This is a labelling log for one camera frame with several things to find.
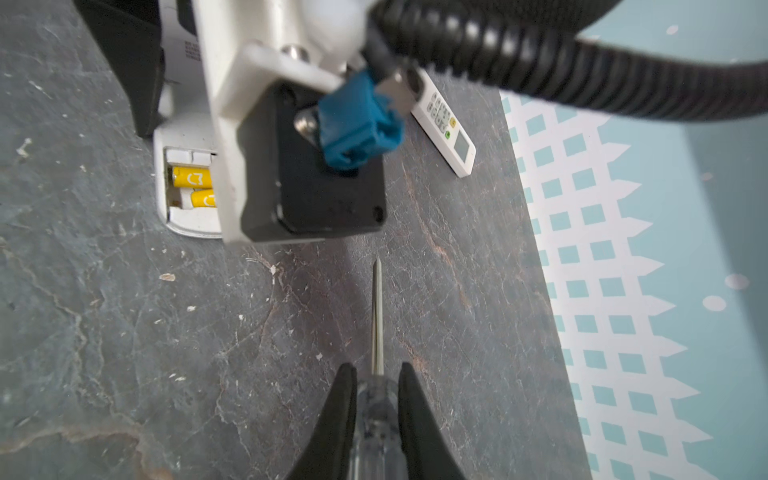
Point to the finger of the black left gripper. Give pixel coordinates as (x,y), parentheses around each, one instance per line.
(129,35)

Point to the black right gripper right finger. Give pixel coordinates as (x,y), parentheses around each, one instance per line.
(427,455)

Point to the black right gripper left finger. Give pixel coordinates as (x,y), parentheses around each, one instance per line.
(327,454)

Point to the clear handle screwdriver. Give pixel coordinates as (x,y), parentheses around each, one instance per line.
(376,451)

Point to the large white remote control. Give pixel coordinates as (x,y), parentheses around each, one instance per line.
(184,138)

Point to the small white remote control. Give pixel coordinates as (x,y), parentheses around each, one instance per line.
(442,127)

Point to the yellow battery upper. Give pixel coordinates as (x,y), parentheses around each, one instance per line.
(191,178)

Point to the yellow battery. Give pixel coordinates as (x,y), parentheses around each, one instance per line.
(201,198)
(191,178)

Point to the yellow battery lower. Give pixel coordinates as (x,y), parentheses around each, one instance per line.
(201,198)

